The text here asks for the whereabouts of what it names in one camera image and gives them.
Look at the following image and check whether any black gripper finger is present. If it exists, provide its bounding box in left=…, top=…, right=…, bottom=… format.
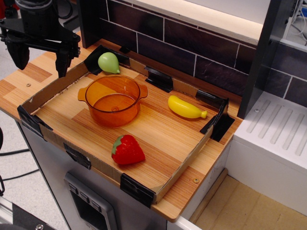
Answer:
left=6, top=40, right=30, bottom=70
left=55, top=49, right=71, bottom=78

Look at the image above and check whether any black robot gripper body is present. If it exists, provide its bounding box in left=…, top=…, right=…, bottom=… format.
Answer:
left=0, top=0, right=81, bottom=58

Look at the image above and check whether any yellow plastic toy banana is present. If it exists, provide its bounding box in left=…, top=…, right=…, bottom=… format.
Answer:
left=168, top=95, right=207, bottom=119

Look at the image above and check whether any orange transparent plastic pot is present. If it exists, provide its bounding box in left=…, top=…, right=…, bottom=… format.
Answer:
left=78, top=75, right=148, bottom=127

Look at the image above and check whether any green plastic toy pear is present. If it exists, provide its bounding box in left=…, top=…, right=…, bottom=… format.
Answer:
left=98, top=52, right=120, bottom=74

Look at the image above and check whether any red plastic toy strawberry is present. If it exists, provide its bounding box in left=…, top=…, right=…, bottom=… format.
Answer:
left=111, top=135, right=145, bottom=165

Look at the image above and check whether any grey toy oven control panel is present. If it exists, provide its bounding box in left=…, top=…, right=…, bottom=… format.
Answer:
left=64, top=173, right=118, bottom=230

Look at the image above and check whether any white toy sink drainboard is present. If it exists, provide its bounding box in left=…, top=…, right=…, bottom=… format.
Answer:
left=234, top=92, right=307, bottom=174

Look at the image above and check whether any black floor cable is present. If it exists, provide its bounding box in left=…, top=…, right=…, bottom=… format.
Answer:
left=0, top=148, right=30, bottom=157

